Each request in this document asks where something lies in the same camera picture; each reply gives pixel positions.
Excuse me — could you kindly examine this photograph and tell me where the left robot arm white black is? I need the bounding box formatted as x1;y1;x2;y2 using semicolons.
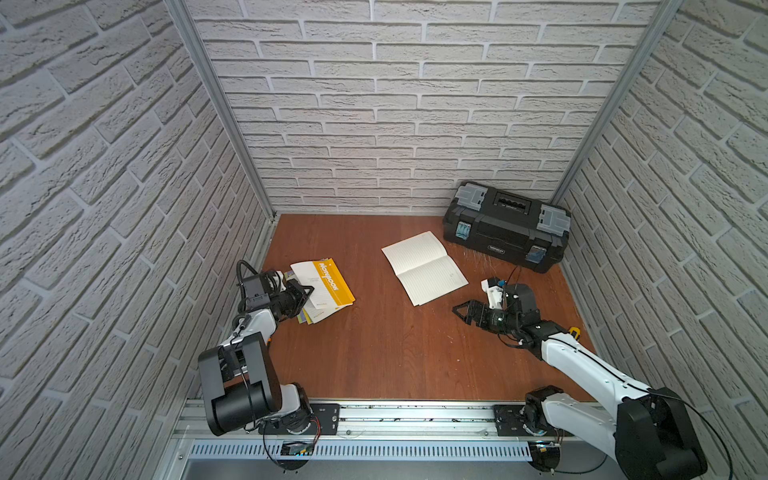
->
198;260;315;436

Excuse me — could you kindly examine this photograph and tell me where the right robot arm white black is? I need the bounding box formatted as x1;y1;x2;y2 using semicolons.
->
452;278;708;479

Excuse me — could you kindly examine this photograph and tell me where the black grey toolbox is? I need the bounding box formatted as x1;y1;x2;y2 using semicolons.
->
442;181;572;273

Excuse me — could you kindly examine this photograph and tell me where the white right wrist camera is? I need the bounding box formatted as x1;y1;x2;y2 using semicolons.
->
481;277;507;310

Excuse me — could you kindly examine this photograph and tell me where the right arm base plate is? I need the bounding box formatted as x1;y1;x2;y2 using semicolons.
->
492;403;572;440

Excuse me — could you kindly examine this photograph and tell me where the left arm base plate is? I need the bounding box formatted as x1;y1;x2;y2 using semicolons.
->
258;400;340;436

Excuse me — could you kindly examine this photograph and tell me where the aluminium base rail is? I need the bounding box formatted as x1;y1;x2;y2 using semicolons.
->
172;398;661;444

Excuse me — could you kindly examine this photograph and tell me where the left aluminium corner post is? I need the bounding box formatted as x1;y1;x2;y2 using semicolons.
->
166;0;277;221

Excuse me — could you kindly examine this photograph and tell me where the aluminium corner post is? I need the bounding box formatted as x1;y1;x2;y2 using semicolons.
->
549;0;683;204
166;0;277;221

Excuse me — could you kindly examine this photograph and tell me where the right aluminium corner post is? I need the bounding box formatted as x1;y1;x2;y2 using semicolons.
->
549;0;683;204

